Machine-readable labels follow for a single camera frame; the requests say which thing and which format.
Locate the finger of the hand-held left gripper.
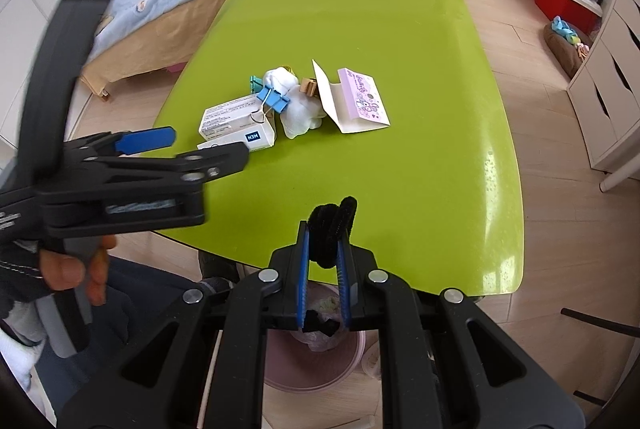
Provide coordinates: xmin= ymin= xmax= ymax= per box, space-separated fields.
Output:
xmin=65 ymin=126 xmax=177 ymax=158
xmin=90 ymin=142 xmax=250 ymax=189

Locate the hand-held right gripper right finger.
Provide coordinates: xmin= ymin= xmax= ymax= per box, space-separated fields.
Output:
xmin=336 ymin=239 xmax=586 ymax=429

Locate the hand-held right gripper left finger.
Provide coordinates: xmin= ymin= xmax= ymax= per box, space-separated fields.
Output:
xmin=57 ymin=220 xmax=313 ymax=429

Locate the white box blue label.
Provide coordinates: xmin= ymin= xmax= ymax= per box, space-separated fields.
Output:
xmin=196 ymin=122 xmax=276 ymax=153

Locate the white cardboard box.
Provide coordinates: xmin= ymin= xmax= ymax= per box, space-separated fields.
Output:
xmin=199 ymin=94 xmax=267 ymax=137

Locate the black fuzzy pipe cleaner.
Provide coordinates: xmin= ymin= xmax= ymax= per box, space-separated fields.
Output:
xmin=306 ymin=196 xmax=358 ymax=339

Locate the blue binder clip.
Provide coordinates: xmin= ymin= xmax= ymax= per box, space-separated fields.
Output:
xmin=250 ymin=86 xmax=292 ymax=126

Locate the pink trash bin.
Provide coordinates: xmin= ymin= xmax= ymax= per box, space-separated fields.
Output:
xmin=262 ymin=281 xmax=368 ymax=392

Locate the white tissue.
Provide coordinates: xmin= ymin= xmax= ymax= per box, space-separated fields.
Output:
xmin=263 ymin=66 xmax=298 ymax=97
xmin=277 ymin=90 xmax=324 ymax=140

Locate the person's left forearm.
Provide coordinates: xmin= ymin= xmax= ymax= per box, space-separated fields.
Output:
xmin=0 ymin=301 xmax=48 ymax=392

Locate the person's left hand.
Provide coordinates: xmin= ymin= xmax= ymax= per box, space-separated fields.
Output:
xmin=0 ymin=235 xmax=117 ymax=321

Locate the crumpled plastic wrapper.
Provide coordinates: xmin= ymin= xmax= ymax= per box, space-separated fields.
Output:
xmin=299 ymin=284 xmax=353 ymax=353

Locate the person's left shoe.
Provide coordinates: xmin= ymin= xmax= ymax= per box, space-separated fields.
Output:
xmin=197 ymin=249 xmax=246 ymax=295

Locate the wooden bed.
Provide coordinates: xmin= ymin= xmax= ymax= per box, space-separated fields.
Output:
xmin=80 ymin=0 xmax=473 ymax=102

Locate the person's left leg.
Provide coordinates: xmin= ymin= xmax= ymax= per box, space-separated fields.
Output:
xmin=40 ymin=254 xmax=221 ymax=410

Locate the green table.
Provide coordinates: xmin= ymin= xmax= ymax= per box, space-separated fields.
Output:
xmin=152 ymin=0 xmax=525 ymax=297

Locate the brown pet bed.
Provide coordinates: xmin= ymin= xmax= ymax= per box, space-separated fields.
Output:
xmin=544 ymin=23 xmax=593 ymax=80

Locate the white drawer cabinet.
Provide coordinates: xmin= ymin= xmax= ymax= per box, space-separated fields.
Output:
xmin=567 ymin=0 xmax=640 ymax=195

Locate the blue soft toy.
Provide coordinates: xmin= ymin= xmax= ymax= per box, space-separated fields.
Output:
xmin=551 ymin=16 xmax=583 ymax=45

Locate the black cable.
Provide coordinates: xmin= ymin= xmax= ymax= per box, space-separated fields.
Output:
xmin=560 ymin=307 xmax=632 ymax=336

